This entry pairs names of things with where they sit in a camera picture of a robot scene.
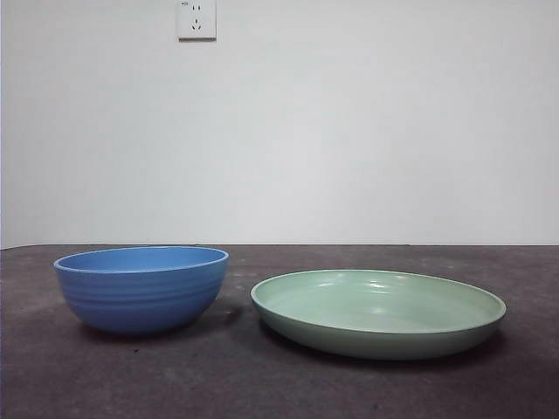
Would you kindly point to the green round plate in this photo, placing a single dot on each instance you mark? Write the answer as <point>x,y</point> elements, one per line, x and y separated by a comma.
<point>375,340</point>

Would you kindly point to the blue ribbed bowl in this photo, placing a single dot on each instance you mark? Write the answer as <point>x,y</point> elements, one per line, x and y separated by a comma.
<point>140,305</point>

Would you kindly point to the white wall socket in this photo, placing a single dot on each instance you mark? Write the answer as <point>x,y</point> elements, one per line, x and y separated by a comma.
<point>196,26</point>

